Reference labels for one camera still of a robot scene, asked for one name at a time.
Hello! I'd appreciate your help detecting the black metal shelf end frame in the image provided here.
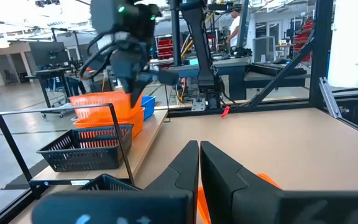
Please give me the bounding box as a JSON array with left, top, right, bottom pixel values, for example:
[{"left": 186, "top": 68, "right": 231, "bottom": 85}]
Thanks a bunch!
[{"left": 0, "top": 103, "right": 136, "bottom": 200}]

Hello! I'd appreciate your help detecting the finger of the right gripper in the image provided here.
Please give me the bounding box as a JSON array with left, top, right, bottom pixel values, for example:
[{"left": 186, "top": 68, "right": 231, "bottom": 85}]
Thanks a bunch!
[
  {"left": 139, "top": 69, "right": 180, "bottom": 86},
  {"left": 130, "top": 81, "right": 150, "bottom": 108}
]

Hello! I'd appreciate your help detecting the red storage bin rack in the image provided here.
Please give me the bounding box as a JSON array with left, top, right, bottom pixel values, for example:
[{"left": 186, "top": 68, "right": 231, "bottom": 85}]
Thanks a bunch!
[
  {"left": 155, "top": 34, "right": 175, "bottom": 60},
  {"left": 293, "top": 17, "right": 316, "bottom": 62}
]

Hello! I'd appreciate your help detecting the black rolling desk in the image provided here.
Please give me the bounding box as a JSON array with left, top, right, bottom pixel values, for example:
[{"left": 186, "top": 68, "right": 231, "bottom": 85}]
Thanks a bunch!
[{"left": 32, "top": 66, "right": 87, "bottom": 109}]

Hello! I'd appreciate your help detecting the white round pillar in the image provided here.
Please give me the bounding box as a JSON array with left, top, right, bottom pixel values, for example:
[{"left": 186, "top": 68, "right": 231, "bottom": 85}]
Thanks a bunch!
[{"left": 327, "top": 0, "right": 358, "bottom": 88}]

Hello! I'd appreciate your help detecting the orange plastic basket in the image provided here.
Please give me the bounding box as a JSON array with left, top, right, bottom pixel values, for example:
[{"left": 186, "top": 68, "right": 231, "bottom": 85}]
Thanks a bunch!
[
  {"left": 196, "top": 172, "right": 282, "bottom": 224},
  {"left": 72, "top": 107, "right": 146, "bottom": 139},
  {"left": 69, "top": 90, "right": 143, "bottom": 121}
]

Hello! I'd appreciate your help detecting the black plastic basket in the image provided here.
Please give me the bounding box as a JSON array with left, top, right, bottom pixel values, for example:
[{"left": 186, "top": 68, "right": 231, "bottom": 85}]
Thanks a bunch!
[
  {"left": 78, "top": 173, "right": 142, "bottom": 192},
  {"left": 36, "top": 124, "right": 134, "bottom": 173}
]

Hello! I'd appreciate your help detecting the silver aluminium bracket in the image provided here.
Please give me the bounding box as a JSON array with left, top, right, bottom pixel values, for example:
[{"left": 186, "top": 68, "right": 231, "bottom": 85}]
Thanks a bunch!
[{"left": 318, "top": 77, "right": 344, "bottom": 119}]

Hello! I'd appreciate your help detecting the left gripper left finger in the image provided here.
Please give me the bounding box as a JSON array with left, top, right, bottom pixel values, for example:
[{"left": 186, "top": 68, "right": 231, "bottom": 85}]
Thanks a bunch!
[{"left": 31, "top": 139, "right": 200, "bottom": 224}]

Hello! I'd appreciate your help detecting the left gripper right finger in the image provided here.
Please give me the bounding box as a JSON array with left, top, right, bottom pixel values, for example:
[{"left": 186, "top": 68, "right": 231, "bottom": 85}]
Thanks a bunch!
[{"left": 200, "top": 140, "right": 358, "bottom": 224}]

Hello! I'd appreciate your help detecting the grey metal base bracket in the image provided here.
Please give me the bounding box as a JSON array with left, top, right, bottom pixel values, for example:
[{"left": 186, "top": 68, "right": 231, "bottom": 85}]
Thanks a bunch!
[{"left": 191, "top": 97, "right": 206, "bottom": 113}]

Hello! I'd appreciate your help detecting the black computer monitor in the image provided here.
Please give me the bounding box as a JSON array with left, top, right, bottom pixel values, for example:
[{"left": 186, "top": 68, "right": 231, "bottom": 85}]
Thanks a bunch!
[{"left": 29, "top": 40, "right": 70, "bottom": 67}]

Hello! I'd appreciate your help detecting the blue plastic basket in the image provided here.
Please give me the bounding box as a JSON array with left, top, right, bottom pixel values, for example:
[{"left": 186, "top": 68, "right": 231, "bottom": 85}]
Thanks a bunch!
[{"left": 140, "top": 95, "right": 157, "bottom": 121}]

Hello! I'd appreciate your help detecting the black metal rig frame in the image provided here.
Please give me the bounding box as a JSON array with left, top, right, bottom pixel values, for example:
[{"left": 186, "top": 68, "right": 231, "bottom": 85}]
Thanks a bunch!
[{"left": 0, "top": 0, "right": 358, "bottom": 224}]

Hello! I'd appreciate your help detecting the person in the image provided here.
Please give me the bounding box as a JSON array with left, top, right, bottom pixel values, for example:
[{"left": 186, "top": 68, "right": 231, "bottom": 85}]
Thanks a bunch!
[{"left": 225, "top": 6, "right": 242, "bottom": 48}]

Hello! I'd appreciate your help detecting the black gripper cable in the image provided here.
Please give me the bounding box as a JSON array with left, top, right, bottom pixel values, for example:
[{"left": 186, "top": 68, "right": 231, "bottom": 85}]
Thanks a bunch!
[{"left": 79, "top": 32, "right": 121, "bottom": 80}]

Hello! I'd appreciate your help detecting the dark workbench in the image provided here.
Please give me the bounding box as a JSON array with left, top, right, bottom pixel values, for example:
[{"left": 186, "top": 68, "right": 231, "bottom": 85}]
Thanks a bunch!
[{"left": 166, "top": 55, "right": 311, "bottom": 101}]

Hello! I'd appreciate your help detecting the grey monitor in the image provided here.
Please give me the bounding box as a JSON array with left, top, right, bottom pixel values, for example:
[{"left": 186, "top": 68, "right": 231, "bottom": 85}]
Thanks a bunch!
[{"left": 252, "top": 35, "right": 277, "bottom": 63}]

